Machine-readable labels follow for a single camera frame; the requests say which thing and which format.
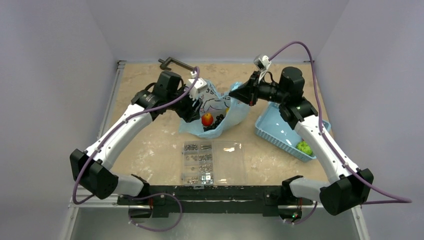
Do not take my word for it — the aluminium extrusion rail frame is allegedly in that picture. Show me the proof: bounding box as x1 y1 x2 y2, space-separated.
69 63 374 225

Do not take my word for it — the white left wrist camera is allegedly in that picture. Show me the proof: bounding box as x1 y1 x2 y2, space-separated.
188 77 208 100

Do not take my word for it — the clear plastic organizer box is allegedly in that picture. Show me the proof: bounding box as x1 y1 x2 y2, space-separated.
181 140 247 187

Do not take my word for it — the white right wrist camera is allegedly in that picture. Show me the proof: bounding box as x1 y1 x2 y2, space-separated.
253 54 272 82

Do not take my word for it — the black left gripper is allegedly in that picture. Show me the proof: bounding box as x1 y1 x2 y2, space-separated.
166 84 202 122

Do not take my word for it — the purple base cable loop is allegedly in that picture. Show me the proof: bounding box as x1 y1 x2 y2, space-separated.
127 189 184 232

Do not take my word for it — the red fake apple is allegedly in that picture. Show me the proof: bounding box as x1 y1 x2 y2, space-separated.
201 113 214 127

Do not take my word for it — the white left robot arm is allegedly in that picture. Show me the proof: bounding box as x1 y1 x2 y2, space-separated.
69 66 207 205

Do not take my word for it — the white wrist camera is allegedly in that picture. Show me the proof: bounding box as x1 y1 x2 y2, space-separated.
253 54 272 82
188 77 208 100

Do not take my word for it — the light blue plastic basket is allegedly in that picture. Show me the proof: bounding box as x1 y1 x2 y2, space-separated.
255 102 320 163

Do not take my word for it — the light blue printed plastic bag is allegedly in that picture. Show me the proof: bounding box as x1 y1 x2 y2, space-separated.
178 79 250 139

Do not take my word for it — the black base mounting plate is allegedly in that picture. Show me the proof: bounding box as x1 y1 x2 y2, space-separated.
117 185 313 218

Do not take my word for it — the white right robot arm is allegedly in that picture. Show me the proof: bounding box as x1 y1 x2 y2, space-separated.
229 66 374 216

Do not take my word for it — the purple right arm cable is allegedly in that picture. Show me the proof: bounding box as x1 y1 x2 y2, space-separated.
268 41 413 204

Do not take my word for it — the dark fake grape bunch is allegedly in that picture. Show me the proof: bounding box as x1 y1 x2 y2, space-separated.
203 114 225 132

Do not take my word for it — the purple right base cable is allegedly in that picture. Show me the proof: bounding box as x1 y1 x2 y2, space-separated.
282 198 319 226

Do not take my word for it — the dark metal crank handle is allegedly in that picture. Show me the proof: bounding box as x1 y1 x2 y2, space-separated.
158 57 195 72

